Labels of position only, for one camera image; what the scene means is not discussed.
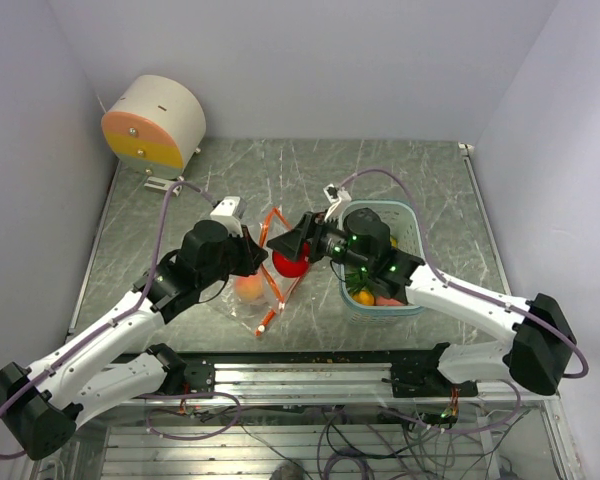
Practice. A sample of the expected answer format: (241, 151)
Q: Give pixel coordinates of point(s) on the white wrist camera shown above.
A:
(229, 211)
(339, 199)

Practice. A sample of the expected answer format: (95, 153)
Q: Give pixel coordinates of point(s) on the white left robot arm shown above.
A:
(44, 403)

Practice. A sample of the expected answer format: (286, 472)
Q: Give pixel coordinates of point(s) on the toy peach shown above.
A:
(249, 289)

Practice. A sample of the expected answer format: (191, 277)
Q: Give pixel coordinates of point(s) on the pink toy fruit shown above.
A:
(388, 302)

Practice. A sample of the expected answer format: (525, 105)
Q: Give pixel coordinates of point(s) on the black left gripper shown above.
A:
(251, 253)

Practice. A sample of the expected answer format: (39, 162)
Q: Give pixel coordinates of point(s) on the red toy apple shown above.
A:
(292, 269)

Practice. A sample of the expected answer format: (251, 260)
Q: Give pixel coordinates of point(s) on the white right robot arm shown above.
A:
(532, 340)

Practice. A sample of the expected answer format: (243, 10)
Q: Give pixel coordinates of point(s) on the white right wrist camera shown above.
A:
(339, 199)

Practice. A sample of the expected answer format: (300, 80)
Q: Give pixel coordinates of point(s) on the clear orange zip top bag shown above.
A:
(278, 290)

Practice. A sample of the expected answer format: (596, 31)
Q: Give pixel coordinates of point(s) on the toy pineapple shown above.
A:
(357, 281)

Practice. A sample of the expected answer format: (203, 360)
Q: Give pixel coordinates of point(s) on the small white metal bracket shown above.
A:
(159, 185)

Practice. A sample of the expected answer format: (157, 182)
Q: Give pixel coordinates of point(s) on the light blue plastic basket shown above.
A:
(402, 223)

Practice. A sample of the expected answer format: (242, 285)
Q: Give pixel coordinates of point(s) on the white cylindrical drawer box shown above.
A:
(155, 127)

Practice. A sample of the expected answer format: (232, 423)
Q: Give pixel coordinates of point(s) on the small yellow toy fruit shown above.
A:
(364, 297)

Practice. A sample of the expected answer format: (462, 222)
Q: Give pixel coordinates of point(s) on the white corner bracket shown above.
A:
(466, 149)

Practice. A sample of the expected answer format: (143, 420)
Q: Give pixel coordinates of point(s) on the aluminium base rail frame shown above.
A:
(249, 382)

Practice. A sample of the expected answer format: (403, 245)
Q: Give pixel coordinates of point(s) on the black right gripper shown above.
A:
(291, 242)

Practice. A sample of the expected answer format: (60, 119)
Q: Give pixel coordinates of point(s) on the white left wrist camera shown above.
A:
(229, 211)

